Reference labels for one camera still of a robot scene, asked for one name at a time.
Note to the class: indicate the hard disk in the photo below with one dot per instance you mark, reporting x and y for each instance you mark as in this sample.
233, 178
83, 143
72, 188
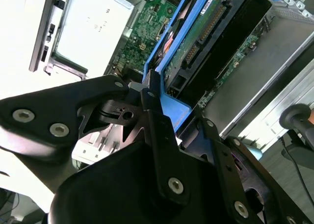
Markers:
208, 37

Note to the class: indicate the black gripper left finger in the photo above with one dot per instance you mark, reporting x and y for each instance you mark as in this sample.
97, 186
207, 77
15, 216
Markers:
49, 106

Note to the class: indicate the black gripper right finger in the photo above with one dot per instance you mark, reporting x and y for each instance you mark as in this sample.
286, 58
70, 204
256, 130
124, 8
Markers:
227, 165

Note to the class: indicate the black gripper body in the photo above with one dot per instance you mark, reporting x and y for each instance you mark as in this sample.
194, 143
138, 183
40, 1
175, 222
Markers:
110, 189

